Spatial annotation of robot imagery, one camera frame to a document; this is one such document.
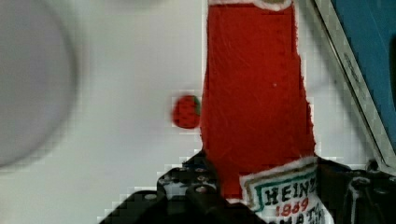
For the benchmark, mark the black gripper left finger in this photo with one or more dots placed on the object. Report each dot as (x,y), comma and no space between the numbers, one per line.
(195,178)

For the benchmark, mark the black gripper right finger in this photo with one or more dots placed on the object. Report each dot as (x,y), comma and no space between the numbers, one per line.
(357,196)

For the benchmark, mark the red plush ketchup bottle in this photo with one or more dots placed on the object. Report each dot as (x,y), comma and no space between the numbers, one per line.
(256,122)

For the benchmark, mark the red plush strawberry right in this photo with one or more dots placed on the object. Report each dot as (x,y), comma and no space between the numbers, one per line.
(187,112)

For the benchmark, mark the black toaster oven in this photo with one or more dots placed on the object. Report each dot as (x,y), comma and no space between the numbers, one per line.
(362,36)

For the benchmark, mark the large grey oval plate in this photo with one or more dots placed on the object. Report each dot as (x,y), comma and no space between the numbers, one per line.
(39,77)

